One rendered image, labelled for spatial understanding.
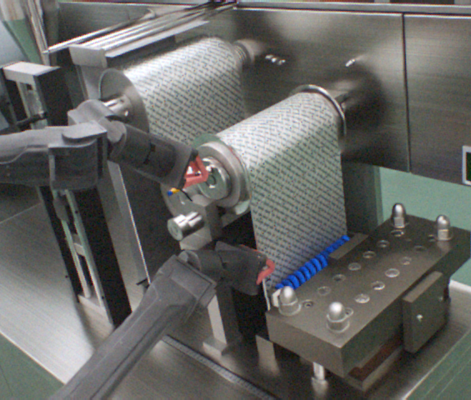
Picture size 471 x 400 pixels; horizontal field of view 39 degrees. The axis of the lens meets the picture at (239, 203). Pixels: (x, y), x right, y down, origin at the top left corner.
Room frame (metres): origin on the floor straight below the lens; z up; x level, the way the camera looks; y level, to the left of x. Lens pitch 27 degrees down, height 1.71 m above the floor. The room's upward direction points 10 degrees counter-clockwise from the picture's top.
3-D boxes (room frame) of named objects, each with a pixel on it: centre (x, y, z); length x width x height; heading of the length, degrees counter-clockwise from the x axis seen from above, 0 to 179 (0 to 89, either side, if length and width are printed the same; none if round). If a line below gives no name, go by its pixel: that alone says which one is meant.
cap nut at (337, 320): (0.85, -0.12, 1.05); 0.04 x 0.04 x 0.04
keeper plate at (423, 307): (0.93, -0.29, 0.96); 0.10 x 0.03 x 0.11; 130
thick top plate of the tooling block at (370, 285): (0.99, -0.21, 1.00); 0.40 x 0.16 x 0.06; 130
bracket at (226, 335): (1.02, 0.08, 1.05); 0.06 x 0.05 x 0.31; 130
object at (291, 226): (1.05, -0.11, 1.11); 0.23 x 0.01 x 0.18; 130
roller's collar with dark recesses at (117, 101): (1.20, 0.20, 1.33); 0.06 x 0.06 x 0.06; 40
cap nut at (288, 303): (0.92, -0.05, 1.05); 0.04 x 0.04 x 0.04
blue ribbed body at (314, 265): (1.04, -0.12, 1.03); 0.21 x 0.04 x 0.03; 130
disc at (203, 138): (1.02, 0.02, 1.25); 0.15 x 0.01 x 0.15; 40
